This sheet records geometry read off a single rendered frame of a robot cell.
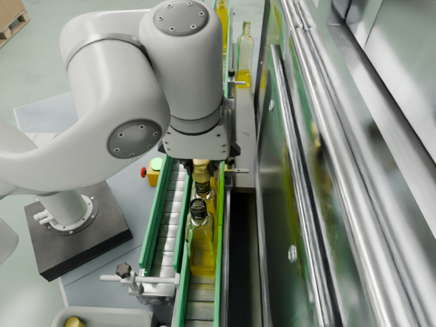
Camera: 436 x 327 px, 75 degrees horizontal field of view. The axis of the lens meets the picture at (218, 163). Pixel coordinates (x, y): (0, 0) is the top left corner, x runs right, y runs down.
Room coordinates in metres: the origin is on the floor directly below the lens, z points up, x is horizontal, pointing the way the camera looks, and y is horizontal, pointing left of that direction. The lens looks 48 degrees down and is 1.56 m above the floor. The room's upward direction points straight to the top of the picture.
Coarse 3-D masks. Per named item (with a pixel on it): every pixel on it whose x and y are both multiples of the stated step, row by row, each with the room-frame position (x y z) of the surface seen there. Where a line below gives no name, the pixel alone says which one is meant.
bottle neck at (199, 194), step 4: (208, 180) 0.33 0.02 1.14; (196, 184) 0.33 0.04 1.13; (200, 184) 0.32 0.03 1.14; (204, 184) 0.32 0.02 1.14; (208, 184) 0.33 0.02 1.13; (196, 188) 0.33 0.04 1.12; (200, 188) 0.32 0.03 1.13; (204, 188) 0.32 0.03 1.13; (208, 188) 0.33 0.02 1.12; (196, 192) 0.33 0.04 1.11; (200, 192) 0.32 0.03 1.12; (204, 192) 0.32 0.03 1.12; (208, 192) 0.33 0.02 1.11; (200, 196) 0.32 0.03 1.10; (204, 196) 0.32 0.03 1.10; (208, 196) 0.33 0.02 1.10
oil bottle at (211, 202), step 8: (192, 192) 0.35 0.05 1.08; (216, 192) 0.35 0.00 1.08; (208, 200) 0.32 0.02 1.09; (216, 200) 0.33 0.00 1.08; (208, 208) 0.31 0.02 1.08; (216, 208) 0.32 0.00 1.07; (216, 216) 0.31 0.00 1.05; (216, 224) 0.31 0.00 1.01; (216, 232) 0.31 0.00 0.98; (216, 240) 0.31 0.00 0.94; (216, 248) 0.31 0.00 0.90
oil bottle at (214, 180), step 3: (216, 171) 0.40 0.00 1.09; (216, 174) 0.40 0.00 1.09; (213, 177) 0.38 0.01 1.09; (216, 177) 0.39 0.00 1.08; (210, 180) 0.38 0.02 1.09; (213, 180) 0.38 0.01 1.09; (216, 180) 0.38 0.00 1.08; (210, 183) 0.37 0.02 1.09; (213, 183) 0.37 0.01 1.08; (216, 183) 0.37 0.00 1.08; (210, 186) 0.37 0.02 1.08; (213, 186) 0.37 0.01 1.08; (216, 186) 0.37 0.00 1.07; (216, 189) 0.37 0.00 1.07
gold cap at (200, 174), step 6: (192, 162) 0.33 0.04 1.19; (198, 162) 0.33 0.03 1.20; (204, 162) 0.33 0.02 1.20; (192, 168) 0.33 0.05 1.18; (198, 168) 0.32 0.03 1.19; (204, 168) 0.32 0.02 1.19; (192, 174) 0.34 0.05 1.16; (198, 174) 0.32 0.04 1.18; (204, 174) 0.32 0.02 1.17; (198, 180) 0.32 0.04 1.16; (204, 180) 0.32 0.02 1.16
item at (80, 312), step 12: (60, 312) 0.18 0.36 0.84; (72, 312) 0.18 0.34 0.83; (84, 312) 0.18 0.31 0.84; (96, 312) 0.18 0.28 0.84; (108, 312) 0.18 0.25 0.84; (120, 312) 0.18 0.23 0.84; (132, 312) 0.18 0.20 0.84; (144, 312) 0.18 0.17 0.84; (60, 324) 0.16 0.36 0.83; (96, 324) 0.17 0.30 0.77; (108, 324) 0.17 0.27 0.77; (120, 324) 0.17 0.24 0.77; (132, 324) 0.17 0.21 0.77; (144, 324) 0.17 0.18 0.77
